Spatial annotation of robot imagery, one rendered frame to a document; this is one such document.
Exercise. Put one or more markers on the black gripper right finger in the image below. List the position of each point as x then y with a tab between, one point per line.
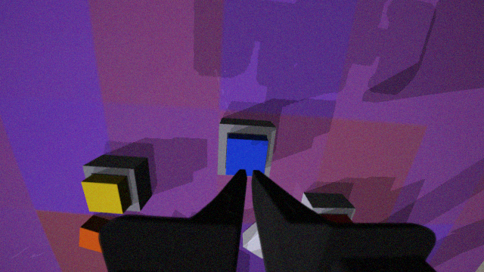
294	238

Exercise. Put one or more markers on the blue button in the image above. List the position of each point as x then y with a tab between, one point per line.
245	144

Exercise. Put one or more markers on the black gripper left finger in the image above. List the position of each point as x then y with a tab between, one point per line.
206	242

